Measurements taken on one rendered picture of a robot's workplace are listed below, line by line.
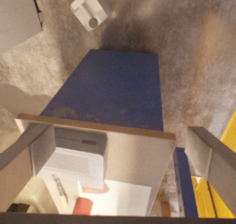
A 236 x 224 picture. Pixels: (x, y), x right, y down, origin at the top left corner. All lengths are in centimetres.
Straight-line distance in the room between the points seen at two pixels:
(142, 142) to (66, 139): 22
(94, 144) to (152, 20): 101
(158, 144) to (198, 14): 100
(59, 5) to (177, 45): 89
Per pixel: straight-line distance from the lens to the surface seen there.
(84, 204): 93
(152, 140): 52
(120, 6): 132
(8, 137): 248
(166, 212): 314
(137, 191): 78
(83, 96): 75
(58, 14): 146
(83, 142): 51
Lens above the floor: 129
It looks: 51 degrees down
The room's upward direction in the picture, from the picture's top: 166 degrees counter-clockwise
